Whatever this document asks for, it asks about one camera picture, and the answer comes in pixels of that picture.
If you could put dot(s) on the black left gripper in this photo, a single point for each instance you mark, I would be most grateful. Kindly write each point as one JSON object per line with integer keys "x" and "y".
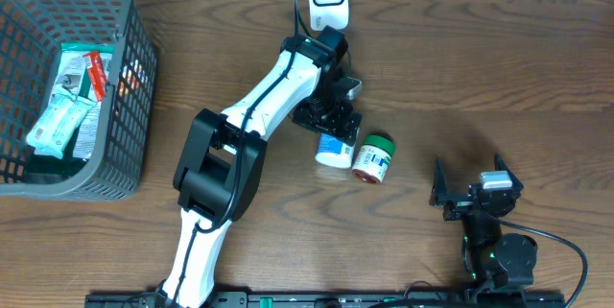
{"x": 346, "y": 124}

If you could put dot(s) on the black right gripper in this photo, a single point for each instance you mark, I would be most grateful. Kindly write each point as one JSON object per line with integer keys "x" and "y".
{"x": 440, "y": 196}

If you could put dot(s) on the white blue label jar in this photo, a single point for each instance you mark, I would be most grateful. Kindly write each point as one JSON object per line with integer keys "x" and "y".
{"x": 334, "y": 153}

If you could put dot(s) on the green lid jar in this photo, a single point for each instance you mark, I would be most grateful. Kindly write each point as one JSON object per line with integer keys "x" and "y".
{"x": 373, "y": 159}

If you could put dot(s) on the red snack bar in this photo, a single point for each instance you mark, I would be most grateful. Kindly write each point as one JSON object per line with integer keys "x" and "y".
{"x": 96, "y": 73}

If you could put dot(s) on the mint green wipes pack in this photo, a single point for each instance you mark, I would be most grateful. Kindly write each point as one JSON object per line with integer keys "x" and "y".
{"x": 56, "y": 125}

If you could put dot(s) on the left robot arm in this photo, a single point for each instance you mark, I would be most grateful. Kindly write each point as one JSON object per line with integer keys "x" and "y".
{"x": 222, "y": 161}

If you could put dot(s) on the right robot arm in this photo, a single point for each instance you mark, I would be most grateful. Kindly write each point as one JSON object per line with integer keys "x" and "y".
{"x": 495, "y": 259}

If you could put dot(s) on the green white 3M package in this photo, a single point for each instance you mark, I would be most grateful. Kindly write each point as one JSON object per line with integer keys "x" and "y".
{"x": 72, "y": 75}

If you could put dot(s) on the grey plastic mesh basket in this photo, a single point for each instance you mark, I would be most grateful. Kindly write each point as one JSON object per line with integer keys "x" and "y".
{"x": 32, "y": 35}

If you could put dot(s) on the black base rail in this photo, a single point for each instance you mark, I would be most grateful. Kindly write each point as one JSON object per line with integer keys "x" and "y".
{"x": 238, "y": 299}

